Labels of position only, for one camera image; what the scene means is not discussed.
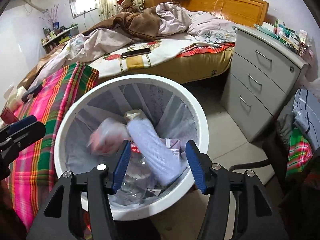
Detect black smartphone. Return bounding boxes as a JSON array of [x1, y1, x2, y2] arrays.
[[121, 48, 151, 59]]

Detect small window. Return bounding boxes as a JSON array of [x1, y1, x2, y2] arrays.
[[69, 0, 98, 19]]

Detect printed paper bowl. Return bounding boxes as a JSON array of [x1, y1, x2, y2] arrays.
[[124, 109, 147, 122]]

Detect cluttered shelf desk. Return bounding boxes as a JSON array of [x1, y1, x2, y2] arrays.
[[42, 24, 79, 54]]

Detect vase with branches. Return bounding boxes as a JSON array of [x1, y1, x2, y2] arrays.
[[40, 4, 59, 29]]

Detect brown blanket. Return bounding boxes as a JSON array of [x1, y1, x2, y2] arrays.
[[17, 7, 161, 89]]

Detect clothes pile on chair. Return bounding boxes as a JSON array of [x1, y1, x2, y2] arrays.
[[276, 78, 319, 178]]

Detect lavender foam fruit net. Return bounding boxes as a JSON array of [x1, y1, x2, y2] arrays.
[[126, 119, 187, 186]]

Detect white round trash bin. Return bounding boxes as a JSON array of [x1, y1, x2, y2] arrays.
[[54, 74, 209, 221]]

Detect floral bed sheet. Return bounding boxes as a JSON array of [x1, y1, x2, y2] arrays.
[[89, 33, 235, 78]]

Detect teddy bear with red hat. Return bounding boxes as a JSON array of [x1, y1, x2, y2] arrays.
[[117, 0, 140, 13]]

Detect wooden headboard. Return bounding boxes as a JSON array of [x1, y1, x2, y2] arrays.
[[176, 0, 269, 27]]

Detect tissue pack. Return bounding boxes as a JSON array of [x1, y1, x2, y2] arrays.
[[3, 83, 27, 112]]

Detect items on cabinet top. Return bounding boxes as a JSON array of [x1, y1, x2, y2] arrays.
[[254, 19, 315, 59]]

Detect light purple duvet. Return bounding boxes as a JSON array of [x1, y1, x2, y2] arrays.
[[21, 3, 236, 88]]

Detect clear cola plastic bottle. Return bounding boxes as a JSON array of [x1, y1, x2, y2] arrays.
[[111, 142, 155, 206]]

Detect pink plaid tablecloth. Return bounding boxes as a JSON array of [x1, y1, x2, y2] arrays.
[[6, 62, 99, 229]]

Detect dark blue glasses case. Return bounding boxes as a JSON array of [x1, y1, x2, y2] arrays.
[[21, 83, 42, 103]]

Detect grey drawer cabinet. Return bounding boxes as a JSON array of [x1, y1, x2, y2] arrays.
[[221, 24, 310, 142]]

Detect purple white small carton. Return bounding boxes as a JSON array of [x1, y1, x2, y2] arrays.
[[160, 138, 181, 160]]

